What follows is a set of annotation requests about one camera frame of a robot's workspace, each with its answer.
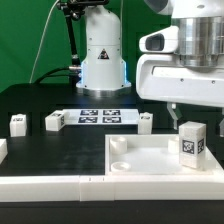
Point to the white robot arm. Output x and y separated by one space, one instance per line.
183 63

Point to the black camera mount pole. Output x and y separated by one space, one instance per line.
73 10

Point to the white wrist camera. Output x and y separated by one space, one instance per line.
162 41

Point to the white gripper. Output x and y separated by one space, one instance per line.
161 77

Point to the white fiducial base plate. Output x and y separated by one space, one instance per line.
101 116

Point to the white square tabletop part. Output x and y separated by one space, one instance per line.
155 154

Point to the white left obstacle piece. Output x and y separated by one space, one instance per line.
3 149

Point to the white front obstacle wall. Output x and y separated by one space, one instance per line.
111 188

